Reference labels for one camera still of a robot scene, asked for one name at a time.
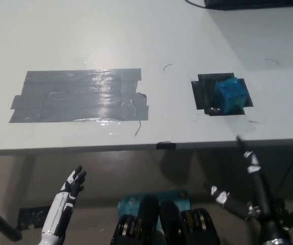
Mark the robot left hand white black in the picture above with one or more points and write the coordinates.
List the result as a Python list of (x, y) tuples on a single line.
[(58, 210)]

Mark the robot right hand white black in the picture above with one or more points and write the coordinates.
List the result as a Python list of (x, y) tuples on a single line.
[(258, 178)]

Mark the blue rubik's cube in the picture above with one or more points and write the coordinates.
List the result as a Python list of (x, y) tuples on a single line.
[(229, 95)]

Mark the black robot body teal top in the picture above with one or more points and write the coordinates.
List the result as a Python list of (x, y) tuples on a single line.
[(165, 225)]

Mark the black tape patch on floor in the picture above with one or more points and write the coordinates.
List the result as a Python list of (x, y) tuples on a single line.
[(31, 218)]

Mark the small black tape strip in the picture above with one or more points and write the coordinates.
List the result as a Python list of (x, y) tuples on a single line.
[(166, 145)]

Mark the black tape square patch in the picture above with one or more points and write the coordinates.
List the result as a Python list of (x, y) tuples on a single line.
[(203, 92)]

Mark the black flat device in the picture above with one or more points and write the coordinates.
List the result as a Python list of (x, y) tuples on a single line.
[(255, 3)]

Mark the grey duct tape patch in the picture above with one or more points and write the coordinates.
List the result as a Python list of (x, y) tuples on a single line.
[(80, 95)]

